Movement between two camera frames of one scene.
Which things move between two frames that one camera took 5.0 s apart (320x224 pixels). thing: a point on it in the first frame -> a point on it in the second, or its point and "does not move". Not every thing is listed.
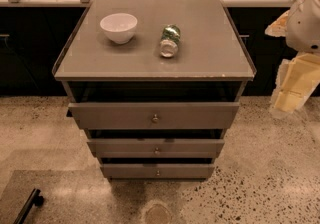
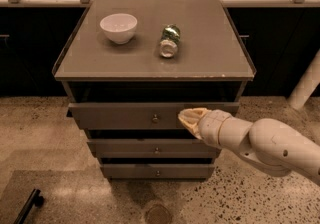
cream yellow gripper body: x=304 y=24 -> x=210 y=128
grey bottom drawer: x=158 y=171 does not move
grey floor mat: x=71 y=196 does not move
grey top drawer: x=154 y=115 does not move
